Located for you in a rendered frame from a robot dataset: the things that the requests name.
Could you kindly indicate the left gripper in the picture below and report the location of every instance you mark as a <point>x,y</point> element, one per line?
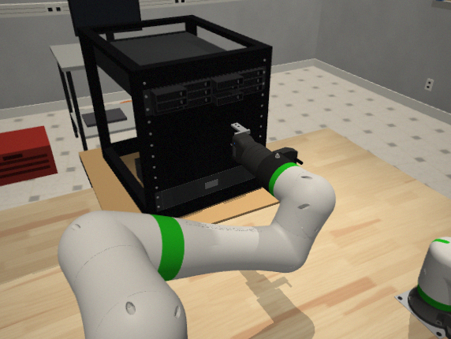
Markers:
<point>257,159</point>

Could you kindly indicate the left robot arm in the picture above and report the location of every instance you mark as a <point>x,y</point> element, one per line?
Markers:
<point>117,263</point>

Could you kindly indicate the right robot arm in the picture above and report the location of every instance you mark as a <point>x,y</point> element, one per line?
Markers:
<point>431,299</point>

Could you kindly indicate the black server rack frame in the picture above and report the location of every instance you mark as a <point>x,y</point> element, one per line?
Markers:
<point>185,161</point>

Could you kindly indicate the flat tan wooden board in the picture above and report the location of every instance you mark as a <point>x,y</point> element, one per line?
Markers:
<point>112,195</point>

